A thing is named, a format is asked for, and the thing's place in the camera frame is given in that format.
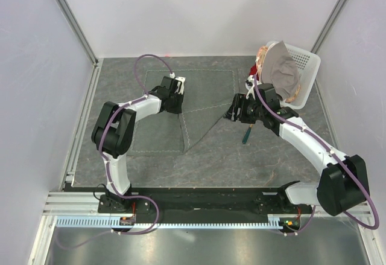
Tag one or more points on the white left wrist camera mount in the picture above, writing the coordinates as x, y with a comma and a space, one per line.
178, 84

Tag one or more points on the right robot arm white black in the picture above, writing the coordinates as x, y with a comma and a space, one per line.
343, 181

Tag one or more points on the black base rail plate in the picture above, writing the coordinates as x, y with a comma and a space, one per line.
261, 201

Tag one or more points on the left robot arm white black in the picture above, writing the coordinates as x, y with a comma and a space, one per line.
114, 128

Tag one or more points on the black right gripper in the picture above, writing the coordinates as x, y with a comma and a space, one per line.
239, 101

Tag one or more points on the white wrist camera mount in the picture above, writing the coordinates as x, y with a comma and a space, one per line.
250, 86
178, 84

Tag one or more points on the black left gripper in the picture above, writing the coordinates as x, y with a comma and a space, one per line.
178, 110

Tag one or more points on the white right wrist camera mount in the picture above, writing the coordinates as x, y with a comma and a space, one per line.
250, 86

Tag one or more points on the gold spoon green handle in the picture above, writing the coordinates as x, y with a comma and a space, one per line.
247, 134

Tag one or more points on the red cloth in basket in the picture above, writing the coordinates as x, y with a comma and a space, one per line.
254, 70

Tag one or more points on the patterned pink cloth in basket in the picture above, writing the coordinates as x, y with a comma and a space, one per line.
261, 55

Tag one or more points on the right aluminium frame post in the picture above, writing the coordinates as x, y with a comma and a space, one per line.
328, 25

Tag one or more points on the left aluminium frame post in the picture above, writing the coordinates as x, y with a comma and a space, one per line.
75, 26

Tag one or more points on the grey-green cloth napkin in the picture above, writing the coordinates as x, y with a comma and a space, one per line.
208, 95

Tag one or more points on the slotted cable duct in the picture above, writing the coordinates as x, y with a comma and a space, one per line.
120, 223

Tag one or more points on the grey cloth in basket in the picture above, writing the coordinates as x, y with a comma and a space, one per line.
280, 70

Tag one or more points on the aluminium frame post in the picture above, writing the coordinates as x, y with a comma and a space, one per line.
328, 25
75, 26

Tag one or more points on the white plastic basket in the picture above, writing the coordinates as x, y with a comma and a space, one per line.
308, 65

